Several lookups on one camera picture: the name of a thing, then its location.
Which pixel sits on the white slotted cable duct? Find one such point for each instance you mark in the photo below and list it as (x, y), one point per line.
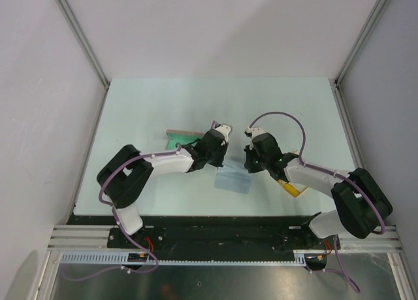
(132, 258)

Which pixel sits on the right aluminium frame post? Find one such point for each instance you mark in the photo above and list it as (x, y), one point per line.
(366, 31)

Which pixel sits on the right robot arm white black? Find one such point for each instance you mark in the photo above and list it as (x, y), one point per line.
(361, 205)

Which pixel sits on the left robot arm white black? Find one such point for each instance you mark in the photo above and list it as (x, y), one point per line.
(124, 177)

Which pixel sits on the aluminium frame crossbar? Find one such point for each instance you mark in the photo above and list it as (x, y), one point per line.
(89, 237)

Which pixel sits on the right aluminium side rail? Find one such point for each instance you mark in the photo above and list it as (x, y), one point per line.
(347, 124)

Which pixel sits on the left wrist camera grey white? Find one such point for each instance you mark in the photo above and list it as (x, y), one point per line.
(225, 130)

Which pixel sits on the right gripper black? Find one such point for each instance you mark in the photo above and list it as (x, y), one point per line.
(251, 166)

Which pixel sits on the aluminium frame post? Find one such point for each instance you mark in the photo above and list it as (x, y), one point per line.
(76, 28)
(366, 31)

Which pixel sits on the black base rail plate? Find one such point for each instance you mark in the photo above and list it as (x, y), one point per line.
(219, 238)

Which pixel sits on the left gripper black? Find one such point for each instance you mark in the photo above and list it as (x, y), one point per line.
(223, 148)

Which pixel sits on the grey glasses case green lining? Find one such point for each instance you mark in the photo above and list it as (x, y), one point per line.
(181, 137)

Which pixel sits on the left aluminium frame post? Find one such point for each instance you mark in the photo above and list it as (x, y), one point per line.
(76, 28)

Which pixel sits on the yellow sunglasses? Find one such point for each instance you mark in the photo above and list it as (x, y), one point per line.
(292, 188)

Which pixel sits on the light blue cleaning cloth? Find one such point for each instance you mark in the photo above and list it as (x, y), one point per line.
(233, 177)

